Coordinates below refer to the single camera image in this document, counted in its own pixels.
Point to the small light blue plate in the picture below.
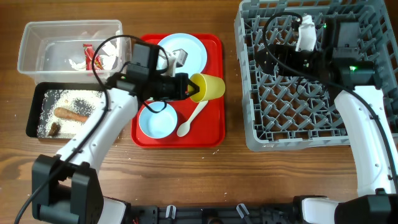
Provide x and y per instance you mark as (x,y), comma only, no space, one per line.
(160,124)

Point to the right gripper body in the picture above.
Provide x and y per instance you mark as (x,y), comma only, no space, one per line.
(305,62)

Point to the black rectangular tray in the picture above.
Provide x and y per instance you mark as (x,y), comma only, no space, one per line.
(33,121)

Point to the white napkin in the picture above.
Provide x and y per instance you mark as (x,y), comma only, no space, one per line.
(109,53)

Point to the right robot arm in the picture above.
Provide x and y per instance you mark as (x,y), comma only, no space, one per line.
(355,87)

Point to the large light blue plate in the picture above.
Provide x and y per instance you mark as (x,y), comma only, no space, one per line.
(196,52)

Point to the grey dishwasher rack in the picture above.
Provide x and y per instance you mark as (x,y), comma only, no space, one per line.
(288,113)

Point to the brown carrot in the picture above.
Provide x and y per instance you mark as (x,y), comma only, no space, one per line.
(67,114)

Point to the yellow plastic cup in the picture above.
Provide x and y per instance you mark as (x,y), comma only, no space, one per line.
(211,87)

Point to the red snack wrapper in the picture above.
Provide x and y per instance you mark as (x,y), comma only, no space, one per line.
(91,60)

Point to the brown food scrap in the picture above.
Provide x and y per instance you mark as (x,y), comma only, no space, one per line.
(54,129)

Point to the clear plastic waste bin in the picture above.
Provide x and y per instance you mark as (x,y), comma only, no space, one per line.
(41,51)

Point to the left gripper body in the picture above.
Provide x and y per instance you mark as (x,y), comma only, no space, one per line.
(165,87)

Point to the spilled white rice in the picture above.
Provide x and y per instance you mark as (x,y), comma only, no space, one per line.
(82,102)

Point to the white plastic spoon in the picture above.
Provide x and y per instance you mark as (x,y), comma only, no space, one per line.
(184,128)

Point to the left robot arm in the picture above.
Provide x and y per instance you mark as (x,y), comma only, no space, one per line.
(65,187)

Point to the red serving tray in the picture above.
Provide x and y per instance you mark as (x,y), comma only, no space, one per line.
(208,128)

